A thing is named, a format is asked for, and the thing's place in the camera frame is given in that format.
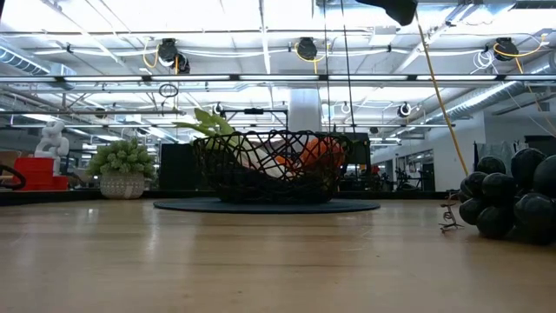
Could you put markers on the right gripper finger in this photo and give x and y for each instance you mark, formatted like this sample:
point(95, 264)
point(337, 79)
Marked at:
point(397, 11)

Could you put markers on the small orange pumpkin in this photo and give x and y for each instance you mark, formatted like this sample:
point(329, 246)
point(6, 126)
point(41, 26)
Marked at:
point(321, 152)

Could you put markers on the dark purple grape bunch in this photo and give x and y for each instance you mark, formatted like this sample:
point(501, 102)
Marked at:
point(499, 189)

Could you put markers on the green white leek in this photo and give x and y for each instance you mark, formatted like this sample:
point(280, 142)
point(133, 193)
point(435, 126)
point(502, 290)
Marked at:
point(213, 121)

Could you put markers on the white column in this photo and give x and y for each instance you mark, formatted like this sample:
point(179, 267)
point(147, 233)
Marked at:
point(304, 108)

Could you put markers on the long linear ceiling light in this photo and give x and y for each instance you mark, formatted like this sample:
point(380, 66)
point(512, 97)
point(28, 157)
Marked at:
point(278, 78)

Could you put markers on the black cabinet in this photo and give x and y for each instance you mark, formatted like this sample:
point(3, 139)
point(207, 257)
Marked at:
point(176, 167)

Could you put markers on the round dark blue placemat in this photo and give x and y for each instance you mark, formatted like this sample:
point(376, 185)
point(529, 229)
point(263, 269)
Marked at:
point(187, 205)

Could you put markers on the green potted succulent plant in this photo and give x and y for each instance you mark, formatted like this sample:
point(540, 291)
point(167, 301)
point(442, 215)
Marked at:
point(121, 161)

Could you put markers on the white statue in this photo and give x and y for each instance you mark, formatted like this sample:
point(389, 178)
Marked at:
point(52, 143)

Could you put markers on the red bin shelf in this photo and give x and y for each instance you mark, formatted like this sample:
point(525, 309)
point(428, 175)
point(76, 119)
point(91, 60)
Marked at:
point(39, 174)

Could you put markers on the silver ventilation duct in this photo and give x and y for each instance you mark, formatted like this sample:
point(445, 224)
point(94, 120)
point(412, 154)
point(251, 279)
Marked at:
point(491, 97)
point(21, 61)

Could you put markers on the black overhead rig frame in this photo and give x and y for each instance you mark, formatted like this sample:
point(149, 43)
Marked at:
point(254, 111)

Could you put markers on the black aluminium table frame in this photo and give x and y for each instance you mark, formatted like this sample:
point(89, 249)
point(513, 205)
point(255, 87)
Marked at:
point(65, 196)

